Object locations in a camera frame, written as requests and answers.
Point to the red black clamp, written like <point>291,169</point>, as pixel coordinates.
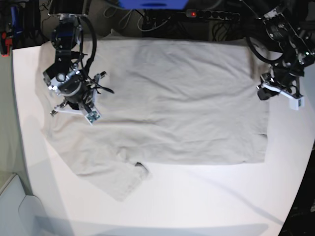
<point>5,43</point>

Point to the black power strip red switch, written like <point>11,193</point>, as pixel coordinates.
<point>213,15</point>

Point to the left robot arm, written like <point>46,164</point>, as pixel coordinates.
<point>298,51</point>

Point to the beige t-shirt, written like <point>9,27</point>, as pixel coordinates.
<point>174,102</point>

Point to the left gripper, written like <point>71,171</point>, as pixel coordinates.
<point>270,87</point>

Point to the blue box top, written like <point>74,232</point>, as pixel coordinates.
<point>153,4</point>

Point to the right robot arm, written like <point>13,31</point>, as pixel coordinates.
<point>68,36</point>

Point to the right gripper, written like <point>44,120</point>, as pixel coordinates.
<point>79,94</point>

